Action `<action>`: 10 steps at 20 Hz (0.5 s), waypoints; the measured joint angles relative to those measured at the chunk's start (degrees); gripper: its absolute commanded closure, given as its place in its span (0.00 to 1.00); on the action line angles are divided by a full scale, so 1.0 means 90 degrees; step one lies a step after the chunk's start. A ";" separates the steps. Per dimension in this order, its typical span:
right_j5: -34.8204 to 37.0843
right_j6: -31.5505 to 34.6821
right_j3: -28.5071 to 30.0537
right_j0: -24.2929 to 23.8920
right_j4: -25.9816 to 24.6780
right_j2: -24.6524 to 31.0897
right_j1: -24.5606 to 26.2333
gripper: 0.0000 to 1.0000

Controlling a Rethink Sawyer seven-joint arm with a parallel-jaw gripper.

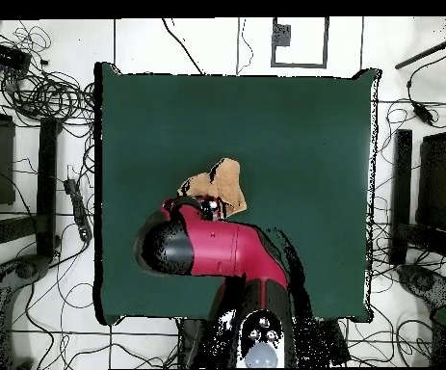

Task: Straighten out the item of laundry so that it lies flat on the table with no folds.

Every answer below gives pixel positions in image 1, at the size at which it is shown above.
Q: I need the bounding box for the black metal stand frame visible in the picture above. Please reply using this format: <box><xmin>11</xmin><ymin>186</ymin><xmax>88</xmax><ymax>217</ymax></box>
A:
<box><xmin>388</xmin><ymin>128</ymin><xmax>446</xmax><ymax>266</ymax></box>
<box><xmin>0</xmin><ymin>116</ymin><xmax>63</xmax><ymax>258</ymax></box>

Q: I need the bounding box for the black tripod leg rod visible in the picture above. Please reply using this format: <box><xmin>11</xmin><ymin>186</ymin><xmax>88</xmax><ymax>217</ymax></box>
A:
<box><xmin>394</xmin><ymin>14</ymin><xmax>446</xmax><ymax>71</ymax></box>

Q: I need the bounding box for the black network switch box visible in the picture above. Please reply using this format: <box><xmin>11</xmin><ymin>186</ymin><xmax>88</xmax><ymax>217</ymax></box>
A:
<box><xmin>0</xmin><ymin>39</ymin><xmax>32</xmax><ymax>75</ymax></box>

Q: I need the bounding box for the dark grey square plate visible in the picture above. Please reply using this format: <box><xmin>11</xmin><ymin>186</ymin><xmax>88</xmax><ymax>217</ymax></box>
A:
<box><xmin>274</xmin><ymin>23</ymin><xmax>292</xmax><ymax>47</ymax></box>

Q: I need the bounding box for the tan terry cloth towel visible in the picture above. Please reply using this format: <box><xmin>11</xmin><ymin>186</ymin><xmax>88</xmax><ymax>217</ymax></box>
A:
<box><xmin>176</xmin><ymin>156</ymin><xmax>248</xmax><ymax>221</ymax></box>

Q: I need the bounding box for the black power adapter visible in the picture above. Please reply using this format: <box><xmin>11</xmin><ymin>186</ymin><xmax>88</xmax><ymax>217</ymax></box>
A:
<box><xmin>411</xmin><ymin>101</ymin><xmax>436</xmax><ymax>127</ymax></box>

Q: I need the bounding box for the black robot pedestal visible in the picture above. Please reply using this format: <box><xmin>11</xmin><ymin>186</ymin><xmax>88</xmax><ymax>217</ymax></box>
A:
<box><xmin>176</xmin><ymin>318</ymin><xmax>208</xmax><ymax>369</ymax></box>

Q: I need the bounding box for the dark green table cloth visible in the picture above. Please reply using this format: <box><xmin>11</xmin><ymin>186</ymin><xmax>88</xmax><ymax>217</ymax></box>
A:
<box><xmin>92</xmin><ymin>61</ymin><xmax>381</xmax><ymax>327</ymax></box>

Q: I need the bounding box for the black office chair base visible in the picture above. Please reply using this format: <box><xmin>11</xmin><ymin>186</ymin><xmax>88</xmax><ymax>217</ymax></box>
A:
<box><xmin>0</xmin><ymin>253</ymin><xmax>51</xmax><ymax>369</ymax></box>
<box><xmin>396</xmin><ymin>263</ymin><xmax>446</xmax><ymax>311</ymax></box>

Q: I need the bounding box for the coiled black cable tangle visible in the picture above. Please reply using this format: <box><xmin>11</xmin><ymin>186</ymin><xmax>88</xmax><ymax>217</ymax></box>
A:
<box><xmin>2</xmin><ymin>70</ymin><xmax>96</xmax><ymax>126</ymax></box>

